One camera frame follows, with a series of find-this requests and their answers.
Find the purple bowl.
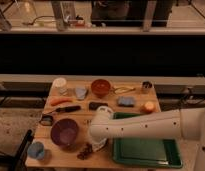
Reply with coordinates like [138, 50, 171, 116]
[50, 118, 79, 147]

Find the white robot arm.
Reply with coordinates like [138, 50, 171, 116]
[88, 106, 205, 171]

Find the blue plastic cup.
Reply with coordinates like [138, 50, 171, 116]
[27, 142, 45, 160]

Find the orange apple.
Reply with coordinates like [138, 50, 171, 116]
[141, 101, 155, 114]

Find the small metal cup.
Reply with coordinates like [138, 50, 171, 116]
[141, 81, 152, 94]

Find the green plastic tray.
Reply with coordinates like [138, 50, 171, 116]
[112, 111, 184, 169]

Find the black rectangular sponge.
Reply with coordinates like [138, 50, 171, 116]
[89, 102, 107, 110]

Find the clear jar white lid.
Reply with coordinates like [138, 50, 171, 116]
[52, 77, 67, 95]

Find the small black square dish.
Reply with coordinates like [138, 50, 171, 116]
[39, 115, 54, 126]

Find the orange carrot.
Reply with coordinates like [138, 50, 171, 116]
[50, 97, 72, 106]

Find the wooden board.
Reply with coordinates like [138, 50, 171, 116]
[26, 81, 160, 169]

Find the black handled knife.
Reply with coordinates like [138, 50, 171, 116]
[45, 105, 81, 115]

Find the dark purple grape bunch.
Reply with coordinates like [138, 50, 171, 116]
[77, 143, 93, 160]

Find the person in background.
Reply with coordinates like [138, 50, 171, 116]
[90, 0, 173, 27]

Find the metal fork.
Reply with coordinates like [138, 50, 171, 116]
[84, 120, 92, 125]

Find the red-brown bowl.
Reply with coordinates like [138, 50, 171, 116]
[91, 79, 111, 98]

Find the light blue cloth piece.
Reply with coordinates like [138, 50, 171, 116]
[75, 87, 88, 100]

